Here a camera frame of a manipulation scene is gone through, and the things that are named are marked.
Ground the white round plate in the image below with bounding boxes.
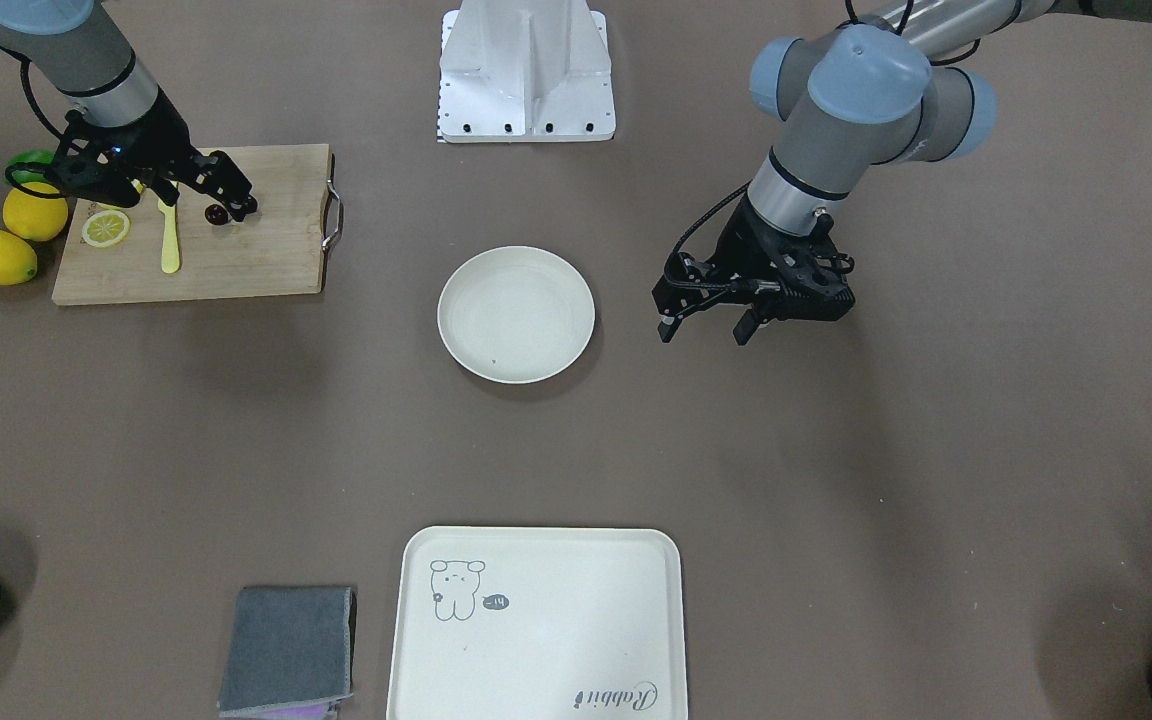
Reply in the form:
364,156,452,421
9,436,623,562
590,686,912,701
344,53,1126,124
435,247,596,384

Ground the lemon slice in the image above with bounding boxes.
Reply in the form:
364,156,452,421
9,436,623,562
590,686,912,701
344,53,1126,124
79,209,132,249

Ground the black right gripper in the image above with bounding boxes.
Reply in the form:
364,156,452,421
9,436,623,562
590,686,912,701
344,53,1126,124
3,90,259,223

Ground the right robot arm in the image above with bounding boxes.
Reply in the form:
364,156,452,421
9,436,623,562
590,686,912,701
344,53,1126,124
0,1,259,222

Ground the cream rectangular tray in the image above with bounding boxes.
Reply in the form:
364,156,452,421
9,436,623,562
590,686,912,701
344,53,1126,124
387,526,689,719

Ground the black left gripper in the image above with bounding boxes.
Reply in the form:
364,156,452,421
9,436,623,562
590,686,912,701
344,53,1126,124
652,199,855,346

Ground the grey folded cloth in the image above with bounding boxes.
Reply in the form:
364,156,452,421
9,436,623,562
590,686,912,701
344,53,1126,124
218,585,355,719

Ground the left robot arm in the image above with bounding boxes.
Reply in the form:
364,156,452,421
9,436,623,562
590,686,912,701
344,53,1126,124
652,1,1152,344

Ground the bamboo cutting board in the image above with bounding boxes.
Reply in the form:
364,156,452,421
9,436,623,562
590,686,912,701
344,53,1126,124
52,143,343,306

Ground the dark red cherry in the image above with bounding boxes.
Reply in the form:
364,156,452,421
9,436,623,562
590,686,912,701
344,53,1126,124
204,204,230,225

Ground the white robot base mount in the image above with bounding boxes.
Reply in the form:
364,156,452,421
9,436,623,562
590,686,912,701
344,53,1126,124
435,1,617,143

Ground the yellow plastic knife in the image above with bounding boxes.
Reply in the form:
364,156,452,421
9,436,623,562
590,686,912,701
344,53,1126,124
157,199,180,275

